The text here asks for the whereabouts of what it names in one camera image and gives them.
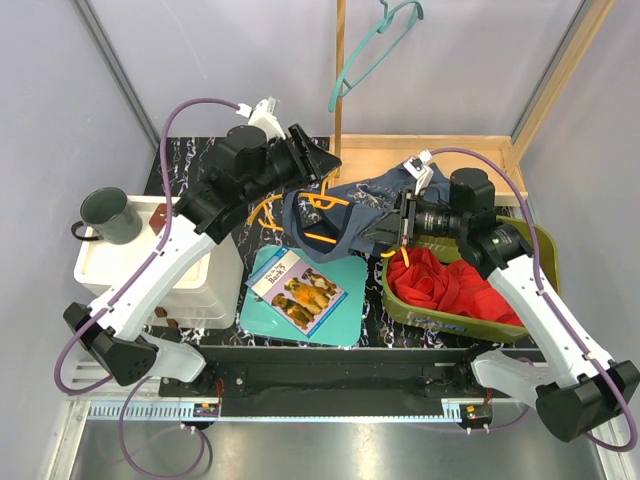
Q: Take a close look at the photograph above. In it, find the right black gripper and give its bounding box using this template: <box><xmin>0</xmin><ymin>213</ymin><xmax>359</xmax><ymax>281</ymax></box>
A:
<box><xmin>360</xmin><ymin>189</ymin><xmax>468</xmax><ymax>248</ymax></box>

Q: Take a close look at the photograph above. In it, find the orange hanger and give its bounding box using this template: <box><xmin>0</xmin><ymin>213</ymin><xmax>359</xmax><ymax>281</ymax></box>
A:
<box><xmin>248</xmin><ymin>189</ymin><xmax>392</xmax><ymax>258</ymax></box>

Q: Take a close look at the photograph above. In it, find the navy blue tank top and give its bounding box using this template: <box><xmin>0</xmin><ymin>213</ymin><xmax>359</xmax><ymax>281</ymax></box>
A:
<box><xmin>280</xmin><ymin>162</ymin><xmax>454</xmax><ymax>265</ymax></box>

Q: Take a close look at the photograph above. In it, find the red tank top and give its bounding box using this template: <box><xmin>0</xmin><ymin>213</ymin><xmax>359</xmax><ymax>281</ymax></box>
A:
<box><xmin>386</xmin><ymin>247</ymin><xmax>522</xmax><ymax>327</ymax></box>

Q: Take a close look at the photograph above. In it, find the teal wire hanger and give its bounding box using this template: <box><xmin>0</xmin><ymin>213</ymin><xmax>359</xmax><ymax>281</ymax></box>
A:
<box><xmin>327</xmin><ymin>0</ymin><xmax>426</xmax><ymax>114</ymax></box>

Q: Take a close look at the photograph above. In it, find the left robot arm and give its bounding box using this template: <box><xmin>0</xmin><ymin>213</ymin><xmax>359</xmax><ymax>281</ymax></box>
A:
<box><xmin>63</xmin><ymin>124</ymin><xmax>342</xmax><ymax>396</ymax></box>

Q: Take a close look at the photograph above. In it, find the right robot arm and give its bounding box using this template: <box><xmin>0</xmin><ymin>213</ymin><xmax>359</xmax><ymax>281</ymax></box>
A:
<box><xmin>363</xmin><ymin>168</ymin><xmax>639</xmax><ymax>442</ymax></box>

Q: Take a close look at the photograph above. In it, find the olive green plastic basket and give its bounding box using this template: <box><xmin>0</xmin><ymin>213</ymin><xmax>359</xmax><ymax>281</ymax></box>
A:
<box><xmin>382</xmin><ymin>214</ymin><xmax>561</xmax><ymax>344</ymax></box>

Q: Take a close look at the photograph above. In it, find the dog picture book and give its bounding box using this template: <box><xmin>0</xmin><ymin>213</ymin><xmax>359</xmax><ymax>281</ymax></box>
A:
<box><xmin>246</xmin><ymin>247</ymin><xmax>348</xmax><ymax>339</ymax></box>

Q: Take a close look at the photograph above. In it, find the teal cutting mat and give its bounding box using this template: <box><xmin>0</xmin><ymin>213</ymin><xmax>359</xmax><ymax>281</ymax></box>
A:
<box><xmin>239</xmin><ymin>246</ymin><xmax>368</xmax><ymax>347</ymax></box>

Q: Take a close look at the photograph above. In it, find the wooden clothes rack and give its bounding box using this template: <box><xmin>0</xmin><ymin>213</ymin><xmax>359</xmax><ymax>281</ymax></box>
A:
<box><xmin>327</xmin><ymin>0</ymin><xmax>619</xmax><ymax>208</ymax></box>

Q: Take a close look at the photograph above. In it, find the brown red small block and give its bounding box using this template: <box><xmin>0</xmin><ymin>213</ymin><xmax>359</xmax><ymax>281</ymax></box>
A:
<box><xmin>148</xmin><ymin>203</ymin><xmax>167</xmax><ymax>236</ymax></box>

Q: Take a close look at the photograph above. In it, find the white plastic storage box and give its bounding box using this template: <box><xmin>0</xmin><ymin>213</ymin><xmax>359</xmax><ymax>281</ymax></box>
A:
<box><xmin>74</xmin><ymin>195</ymin><xmax>244</xmax><ymax>329</ymax></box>

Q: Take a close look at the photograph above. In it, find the dark green metal mug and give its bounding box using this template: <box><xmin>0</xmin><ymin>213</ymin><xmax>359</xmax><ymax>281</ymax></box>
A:
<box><xmin>70</xmin><ymin>187</ymin><xmax>143</xmax><ymax>245</ymax></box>

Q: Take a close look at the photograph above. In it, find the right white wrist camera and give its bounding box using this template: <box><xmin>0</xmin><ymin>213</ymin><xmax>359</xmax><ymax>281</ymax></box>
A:
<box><xmin>403</xmin><ymin>150</ymin><xmax>434</xmax><ymax>196</ymax></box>

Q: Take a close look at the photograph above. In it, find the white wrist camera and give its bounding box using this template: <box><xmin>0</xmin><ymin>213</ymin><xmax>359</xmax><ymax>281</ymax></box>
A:
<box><xmin>236</xmin><ymin>97</ymin><xmax>286</xmax><ymax>140</ymax></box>
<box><xmin>403</xmin><ymin>150</ymin><xmax>434</xmax><ymax>196</ymax></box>

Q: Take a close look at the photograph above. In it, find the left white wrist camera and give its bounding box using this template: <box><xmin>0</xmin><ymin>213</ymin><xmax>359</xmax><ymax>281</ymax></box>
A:
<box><xmin>236</xmin><ymin>97</ymin><xmax>286</xmax><ymax>140</ymax></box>

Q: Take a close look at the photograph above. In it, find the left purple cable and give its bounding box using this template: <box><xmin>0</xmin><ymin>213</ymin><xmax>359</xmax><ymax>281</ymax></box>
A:
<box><xmin>53</xmin><ymin>97</ymin><xmax>246</xmax><ymax>476</ymax></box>

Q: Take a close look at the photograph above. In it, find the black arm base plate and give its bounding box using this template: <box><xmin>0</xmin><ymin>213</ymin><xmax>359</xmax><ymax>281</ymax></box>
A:
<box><xmin>158</xmin><ymin>344</ymin><xmax>514</xmax><ymax>419</ymax></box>

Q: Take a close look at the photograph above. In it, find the aluminium rail frame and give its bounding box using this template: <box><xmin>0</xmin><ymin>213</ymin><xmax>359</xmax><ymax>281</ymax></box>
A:
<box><xmin>53</xmin><ymin>392</ymin><xmax>635</xmax><ymax>479</ymax></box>

